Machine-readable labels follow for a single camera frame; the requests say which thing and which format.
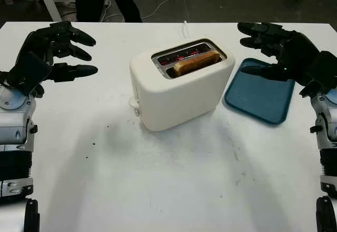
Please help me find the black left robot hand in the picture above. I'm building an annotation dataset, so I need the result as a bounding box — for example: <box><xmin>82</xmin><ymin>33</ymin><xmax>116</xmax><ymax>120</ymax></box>
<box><xmin>15</xmin><ymin>21</ymin><xmax>99</xmax><ymax>98</ymax></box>

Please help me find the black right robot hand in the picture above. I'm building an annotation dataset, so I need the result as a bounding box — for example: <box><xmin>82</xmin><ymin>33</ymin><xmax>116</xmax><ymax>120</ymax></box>
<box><xmin>237</xmin><ymin>22</ymin><xmax>329</xmax><ymax>98</ymax></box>

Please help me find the browned toast slice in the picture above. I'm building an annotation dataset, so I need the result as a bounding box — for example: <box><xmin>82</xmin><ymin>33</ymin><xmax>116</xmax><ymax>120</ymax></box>
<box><xmin>173</xmin><ymin>51</ymin><xmax>220</xmax><ymax>76</ymax></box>

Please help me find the person in black trousers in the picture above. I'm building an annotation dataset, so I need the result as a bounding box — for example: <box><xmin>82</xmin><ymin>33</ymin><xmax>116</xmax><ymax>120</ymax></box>
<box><xmin>73</xmin><ymin>0</ymin><xmax>143</xmax><ymax>23</ymax></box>

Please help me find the cream white two-slot toaster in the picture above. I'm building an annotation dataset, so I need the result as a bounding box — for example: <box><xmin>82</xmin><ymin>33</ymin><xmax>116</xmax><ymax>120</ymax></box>
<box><xmin>128</xmin><ymin>37</ymin><xmax>236</xmax><ymax>132</ymax></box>

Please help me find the blue plastic tray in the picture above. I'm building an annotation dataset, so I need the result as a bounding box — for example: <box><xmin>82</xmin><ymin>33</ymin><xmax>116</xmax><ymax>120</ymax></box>
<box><xmin>224</xmin><ymin>57</ymin><xmax>296</xmax><ymax>125</ymax></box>

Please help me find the white desk frame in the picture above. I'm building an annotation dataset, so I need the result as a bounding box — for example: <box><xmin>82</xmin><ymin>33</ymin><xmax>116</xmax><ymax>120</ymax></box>
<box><xmin>0</xmin><ymin>0</ymin><xmax>110</xmax><ymax>22</ymax></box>

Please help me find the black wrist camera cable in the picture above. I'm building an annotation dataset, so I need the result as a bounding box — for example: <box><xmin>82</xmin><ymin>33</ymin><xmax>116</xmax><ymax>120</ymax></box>
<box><xmin>0</xmin><ymin>70</ymin><xmax>16</xmax><ymax>88</ymax></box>

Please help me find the white toaster power cord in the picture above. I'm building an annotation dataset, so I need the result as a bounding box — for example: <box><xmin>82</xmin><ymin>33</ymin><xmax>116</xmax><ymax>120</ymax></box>
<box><xmin>181</xmin><ymin>21</ymin><xmax>190</xmax><ymax>40</ymax></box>

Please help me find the white floor cable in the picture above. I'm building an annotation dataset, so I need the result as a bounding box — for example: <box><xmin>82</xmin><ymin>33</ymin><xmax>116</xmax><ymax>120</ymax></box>
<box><xmin>104</xmin><ymin>0</ymin><xmax>230</xmax><ymax>22</ymax></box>

